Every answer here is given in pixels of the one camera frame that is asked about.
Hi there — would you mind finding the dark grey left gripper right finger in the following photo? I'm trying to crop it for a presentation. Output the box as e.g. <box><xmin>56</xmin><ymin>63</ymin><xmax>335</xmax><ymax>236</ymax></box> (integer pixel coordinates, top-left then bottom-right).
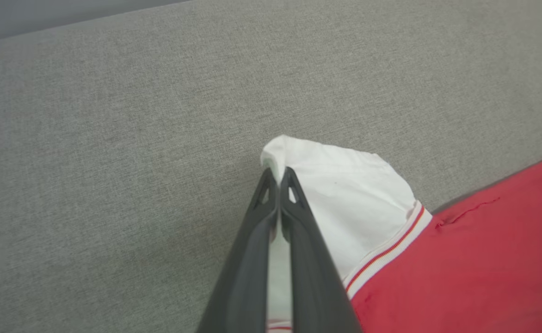
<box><xmin>280</xmin><ymin>167</ymin><xmax>363</xmax><ymax>333</ymax></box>

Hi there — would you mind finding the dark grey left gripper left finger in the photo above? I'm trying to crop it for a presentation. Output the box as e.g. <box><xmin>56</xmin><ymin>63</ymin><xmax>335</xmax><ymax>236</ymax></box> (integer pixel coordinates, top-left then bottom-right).
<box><xmin>196</xmin><ymin>168</ymin><xmax>279</xmax><ymax>333</ymax></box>

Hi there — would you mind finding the red and white garment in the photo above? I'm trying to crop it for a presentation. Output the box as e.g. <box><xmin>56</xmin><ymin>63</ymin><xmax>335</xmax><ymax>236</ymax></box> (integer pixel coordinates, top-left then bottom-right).
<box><xmin>260</xmin><ymin>135</ymin><xmax>542</xmax><ymax>333</ymax></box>

